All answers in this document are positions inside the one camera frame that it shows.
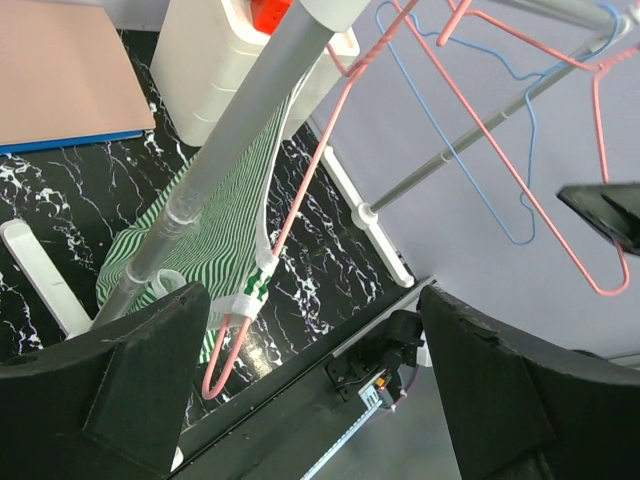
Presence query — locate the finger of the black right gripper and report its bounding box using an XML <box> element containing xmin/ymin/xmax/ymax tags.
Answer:
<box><xmin>556</xmin><ymin>182</ymin><xmax>639</xmax><ymax>256</ymax></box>

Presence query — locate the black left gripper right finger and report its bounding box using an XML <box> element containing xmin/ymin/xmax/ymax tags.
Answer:
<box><xmin>420</xmin><ymin>286</ymin><xmax>639</xmax><ymax>479</ymax></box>

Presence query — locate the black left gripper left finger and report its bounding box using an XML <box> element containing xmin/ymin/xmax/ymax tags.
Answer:
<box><xmin>1</xmin><ymin>283</ymin><xmax>210</xmax><ymax>479</ymax></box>

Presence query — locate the pink wire hanger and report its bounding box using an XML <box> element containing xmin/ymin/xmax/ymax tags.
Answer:
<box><xmin>201</xmin><ymin>0</ymin><xmax>418</xmax><ymax>400</ymax></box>
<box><xmin>392</xmin><ymin>0</ymin><xmax>640</xmax><ymax>299</ymax></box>

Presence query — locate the green white striped tank top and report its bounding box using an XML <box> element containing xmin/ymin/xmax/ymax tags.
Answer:
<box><xmin>94</xmin><ymin>74</ymin><xmax>311</xmax><ymax>366</ymax></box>

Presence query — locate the light blue wire hanger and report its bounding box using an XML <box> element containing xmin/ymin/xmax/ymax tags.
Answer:
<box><xmin>368</xmin><ymin>1</ymin><xmax>632</xmax><ymax>246</ymax></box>

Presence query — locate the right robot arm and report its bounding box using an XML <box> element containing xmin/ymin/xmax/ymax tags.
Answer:
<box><xmin>326</xmin><ymin>182</ymin><xmax>639</xmax><ymax>401</ymax></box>

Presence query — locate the white rack foot bar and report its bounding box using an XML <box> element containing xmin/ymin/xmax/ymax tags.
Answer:
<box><xmin>1</xmin><ymin>219</ymin><xmax>92</xmax><ymax>339</ymax></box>

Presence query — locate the black marbled mat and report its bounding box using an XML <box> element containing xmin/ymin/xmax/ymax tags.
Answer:
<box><xmin>1</xmin><ymin>30</ymin><xmax>402</xmax><ymax>401</ymax></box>

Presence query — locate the white right rack foot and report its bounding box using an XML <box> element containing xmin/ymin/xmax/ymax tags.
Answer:
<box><xmin>321</xmin><ymin>146</ymin><xmax>415</xmax><ymax>288</ymax></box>

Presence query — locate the blue framed pink board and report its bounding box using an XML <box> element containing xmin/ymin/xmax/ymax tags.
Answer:
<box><xmin>1</xmin><ymin>1</ymin><xmax>155</xmax><ymax>154</ymax></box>

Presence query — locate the white drawer unit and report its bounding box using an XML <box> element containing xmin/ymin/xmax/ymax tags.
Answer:
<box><xmin>149</xmin><ymin>0</ymin><xmax>361</xmax><ymax>148</ymax></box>

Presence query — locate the red plastic block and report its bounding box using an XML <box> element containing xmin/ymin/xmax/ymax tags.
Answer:
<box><xmin>250</xmin><ymin>0</ymin><xmax>293</xmax><ymax>35</ymax></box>

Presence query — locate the metal clothes rail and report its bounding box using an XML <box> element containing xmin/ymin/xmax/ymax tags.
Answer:
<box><xmin>493</xmin><ymin>0</ymin><xmax>639</xmax><ymax>35</ymax></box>

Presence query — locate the white grey rack post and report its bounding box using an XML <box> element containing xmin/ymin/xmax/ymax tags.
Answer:
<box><xmin>92</xmin><ymin>1</ymin><xmax>368</xmax><ymax>329</ymax></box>

